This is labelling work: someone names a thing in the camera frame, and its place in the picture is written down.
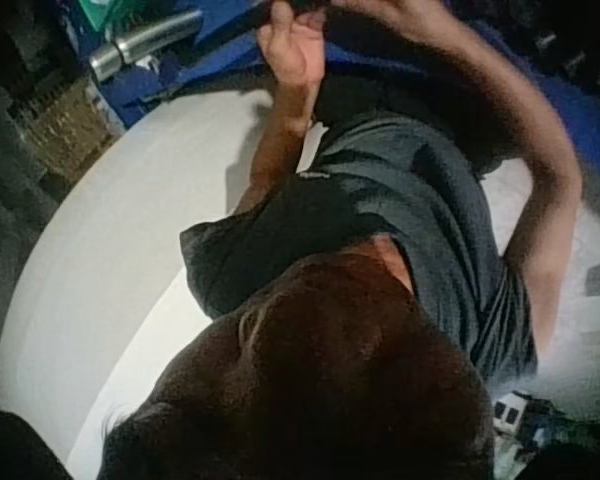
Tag person's right hand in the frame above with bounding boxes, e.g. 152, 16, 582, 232
329, 0, 434, 32

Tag person's left hand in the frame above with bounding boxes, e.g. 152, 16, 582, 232
256, 3, 332, 87

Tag black cloth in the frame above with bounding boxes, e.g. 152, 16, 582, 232
243, 0, 341, 35

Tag blue blanket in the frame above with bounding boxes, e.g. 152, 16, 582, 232
77, 0, 600, 134

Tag person's legs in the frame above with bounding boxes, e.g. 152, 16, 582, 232
312, 29, 511, 174

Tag silver metal flask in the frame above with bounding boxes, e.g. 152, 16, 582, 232
87, 8, 205, 84

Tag green box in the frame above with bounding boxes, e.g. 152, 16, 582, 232
77, 0, 126, 21

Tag brown woven basket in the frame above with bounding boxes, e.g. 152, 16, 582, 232
9, 74, 127, 187

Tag white bed mattress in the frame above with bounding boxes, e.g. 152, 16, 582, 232
0, 89, 600, 480

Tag white power adapter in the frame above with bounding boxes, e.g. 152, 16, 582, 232
493, 392, 532, 434

